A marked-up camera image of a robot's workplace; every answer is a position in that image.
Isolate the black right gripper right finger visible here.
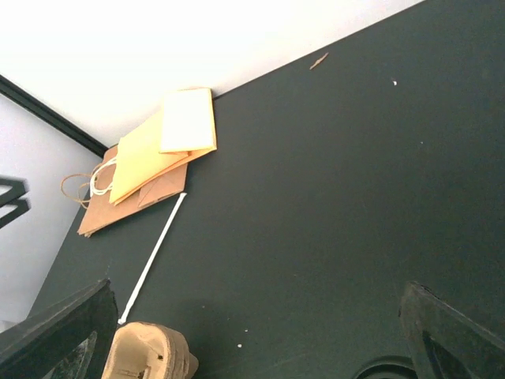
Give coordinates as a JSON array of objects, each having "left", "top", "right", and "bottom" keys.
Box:
[{"left": 399, "top": 282, "right": 504, "bottom": 378}]

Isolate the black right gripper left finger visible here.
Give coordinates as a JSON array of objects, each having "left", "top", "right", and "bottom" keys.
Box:
[{"left": 1, "top": 280, "right": 118, "bottom": 378}]

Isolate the cardboard cup carrier stack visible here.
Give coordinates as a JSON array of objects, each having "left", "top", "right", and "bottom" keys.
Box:
[{"left": 102, "top": 322, "right": 199, "bottom": 379}]

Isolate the yellow paper takeout bag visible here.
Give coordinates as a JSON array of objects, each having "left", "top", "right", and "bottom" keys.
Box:
[{"left": 109, "top": 88, "right": 217, "bottom": 205}]

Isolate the black cup lid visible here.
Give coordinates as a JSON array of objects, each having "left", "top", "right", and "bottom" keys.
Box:
[{"left": 352, "top": 355, "right": 417, "bottom": 379}]

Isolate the white wrapped straw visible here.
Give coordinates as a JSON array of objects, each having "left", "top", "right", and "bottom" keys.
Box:
[{"left": 118, "top": 193, "right": 187, "bottom": 325}]

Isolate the brown flat paper bag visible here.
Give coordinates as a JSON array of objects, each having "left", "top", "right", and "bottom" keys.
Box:
[{"left": 77, "top": 163, "right": 188, "bottom": 238}]

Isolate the small brown debris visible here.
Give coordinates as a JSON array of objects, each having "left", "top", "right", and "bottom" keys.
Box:
[{"left": 309, "top": 52, "right": 329, "bottom": 70}]

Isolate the black frame post left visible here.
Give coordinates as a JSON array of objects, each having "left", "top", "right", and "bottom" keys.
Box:
[{"left": 1, "top": 76, "right": 108, "bottom": 157}]

